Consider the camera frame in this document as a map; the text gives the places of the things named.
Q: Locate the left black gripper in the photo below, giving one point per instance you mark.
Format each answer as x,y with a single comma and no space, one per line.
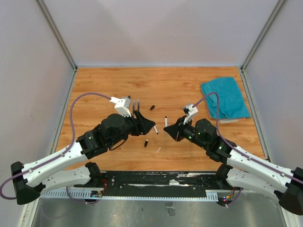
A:
142,125

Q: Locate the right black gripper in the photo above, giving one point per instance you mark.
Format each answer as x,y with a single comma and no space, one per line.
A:
175,130

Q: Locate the purple gel pen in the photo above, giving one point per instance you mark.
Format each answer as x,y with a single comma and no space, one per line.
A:
138,104

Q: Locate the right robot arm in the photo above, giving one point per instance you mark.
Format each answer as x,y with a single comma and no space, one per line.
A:
242,169

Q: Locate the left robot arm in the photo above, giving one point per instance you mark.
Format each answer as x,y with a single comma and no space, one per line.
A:
32,179

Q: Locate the teal cloth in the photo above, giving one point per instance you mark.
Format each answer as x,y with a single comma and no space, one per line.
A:
228,103

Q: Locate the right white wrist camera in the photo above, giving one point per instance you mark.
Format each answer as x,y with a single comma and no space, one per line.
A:
190,112

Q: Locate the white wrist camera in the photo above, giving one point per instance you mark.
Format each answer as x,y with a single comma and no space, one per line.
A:
190,112
122,105

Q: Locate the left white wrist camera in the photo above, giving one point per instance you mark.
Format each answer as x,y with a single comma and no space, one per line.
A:
122,105

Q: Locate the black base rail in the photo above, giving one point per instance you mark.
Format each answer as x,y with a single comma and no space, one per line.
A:
159,185

